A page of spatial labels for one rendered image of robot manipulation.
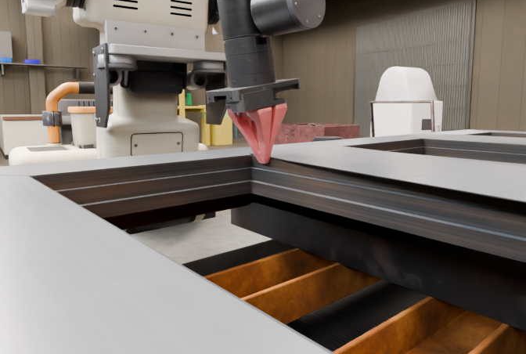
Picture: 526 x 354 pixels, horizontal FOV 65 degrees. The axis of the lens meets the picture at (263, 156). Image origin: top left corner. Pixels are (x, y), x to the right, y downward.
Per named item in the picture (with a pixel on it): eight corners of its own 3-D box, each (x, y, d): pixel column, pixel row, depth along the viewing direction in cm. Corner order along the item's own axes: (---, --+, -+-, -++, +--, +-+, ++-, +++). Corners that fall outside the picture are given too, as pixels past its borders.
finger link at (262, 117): (308, 156, 53) (300, 83, 51) (266, 171, 49) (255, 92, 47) (274, 152, 58) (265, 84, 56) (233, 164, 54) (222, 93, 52)
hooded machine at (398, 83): (366, 169, 620) (369, 67, 603) (396, 165, 657) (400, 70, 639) (412, 177, 551) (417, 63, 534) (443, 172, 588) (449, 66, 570)
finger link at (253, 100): (295, 160, 52) (286, 85, 50) (250, 176, 48) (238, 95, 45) (261, 156, 57) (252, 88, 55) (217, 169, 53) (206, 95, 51)
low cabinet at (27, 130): (81, 146, 987) (79, 113, 978) (102, 153, 821) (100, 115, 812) (0, 149, 896) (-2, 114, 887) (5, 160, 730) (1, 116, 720)
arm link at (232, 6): (240, -8, 52) (205, -10, 48) (281, -21, 47) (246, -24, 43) (248, 48, 54) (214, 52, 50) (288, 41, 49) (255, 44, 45)
